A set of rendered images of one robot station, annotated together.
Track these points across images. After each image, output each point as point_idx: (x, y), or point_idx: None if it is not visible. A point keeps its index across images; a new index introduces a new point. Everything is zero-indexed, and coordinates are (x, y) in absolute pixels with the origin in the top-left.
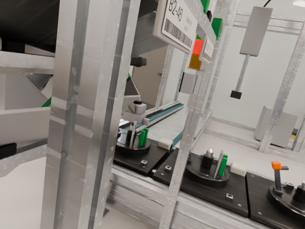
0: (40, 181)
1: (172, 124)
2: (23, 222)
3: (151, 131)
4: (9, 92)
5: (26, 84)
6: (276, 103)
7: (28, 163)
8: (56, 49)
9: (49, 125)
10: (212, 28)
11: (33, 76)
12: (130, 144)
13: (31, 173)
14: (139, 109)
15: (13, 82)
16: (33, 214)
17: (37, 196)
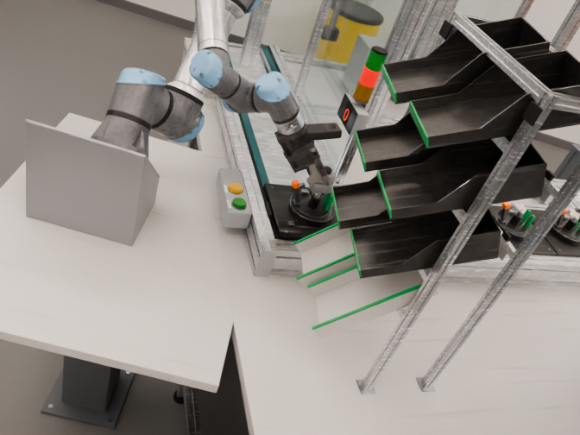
0: (261, 284)
1: (267, 122)
2: (302, 319)
3: (268, 157)
4: (141, 192)
5: (149, 171)
6: (395, 60)
7: (221, 271)
8: (502, 281)
9: (495, 291)
10: None
11: (147, 152)
12: (328, 217)
13: (242, 280)
14: (333, 179)
15: (144, 178)
16: (299, 311)
17: (279, 297)
